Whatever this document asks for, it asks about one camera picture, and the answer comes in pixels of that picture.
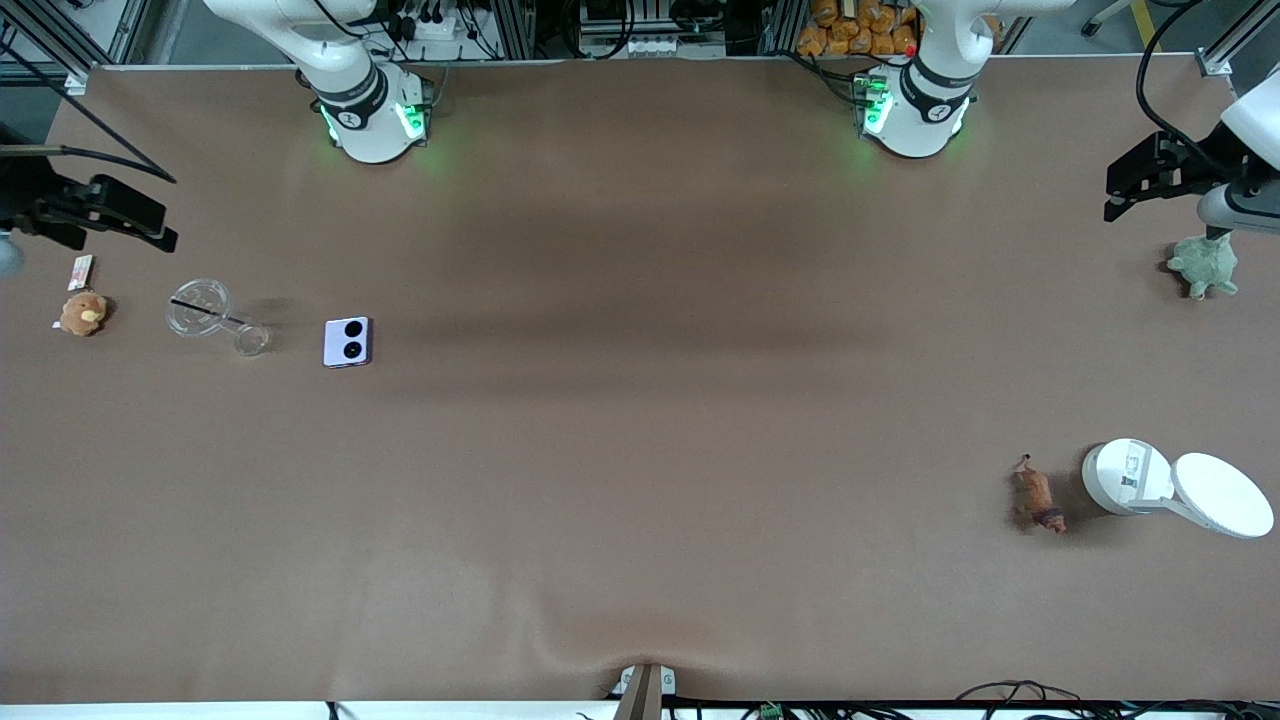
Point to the pile of orange stuffed items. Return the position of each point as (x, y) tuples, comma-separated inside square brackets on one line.
[(860, 30)]

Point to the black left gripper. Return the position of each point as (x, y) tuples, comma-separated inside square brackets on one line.
[(1192, 163)]

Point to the white power strip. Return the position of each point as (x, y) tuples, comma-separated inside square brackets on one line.
[(430, 27)]

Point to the small white printed card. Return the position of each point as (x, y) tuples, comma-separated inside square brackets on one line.
[(80, 272)]

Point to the green turtle plush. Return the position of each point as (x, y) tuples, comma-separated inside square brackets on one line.
[(1205, 265)]

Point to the aluminium frame profile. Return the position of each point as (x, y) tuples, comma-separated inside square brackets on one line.
[(1225, 55), (90, 30)]

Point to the clear plastic cup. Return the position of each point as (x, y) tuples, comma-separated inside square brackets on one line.
[(245, 338)]

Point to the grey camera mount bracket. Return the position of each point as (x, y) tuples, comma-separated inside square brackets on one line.
[(645, 690)]

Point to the brown lion statue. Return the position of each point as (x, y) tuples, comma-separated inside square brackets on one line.
[(1038, 495)]

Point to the white round canister with lid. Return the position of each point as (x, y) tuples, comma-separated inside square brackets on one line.
[(1110, 480)]

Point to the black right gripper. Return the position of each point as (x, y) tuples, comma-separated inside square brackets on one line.
[(22, 196)]

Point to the white terminal strip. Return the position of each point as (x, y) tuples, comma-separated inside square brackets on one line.
[(660, 46)]

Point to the black drinking straw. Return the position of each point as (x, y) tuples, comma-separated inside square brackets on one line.
[(200, 308)]

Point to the white chair leg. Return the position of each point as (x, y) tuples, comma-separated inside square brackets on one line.
[(1105, 15)]

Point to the lilac flip phone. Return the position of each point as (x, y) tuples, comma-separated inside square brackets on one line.
[(347, 342)]

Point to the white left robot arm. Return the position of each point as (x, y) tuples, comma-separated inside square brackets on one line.
[(920, 110)]

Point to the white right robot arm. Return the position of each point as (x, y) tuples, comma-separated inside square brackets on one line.
[(365, 110)]

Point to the brown plush toy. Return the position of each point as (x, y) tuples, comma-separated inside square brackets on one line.
[(82, 313)]

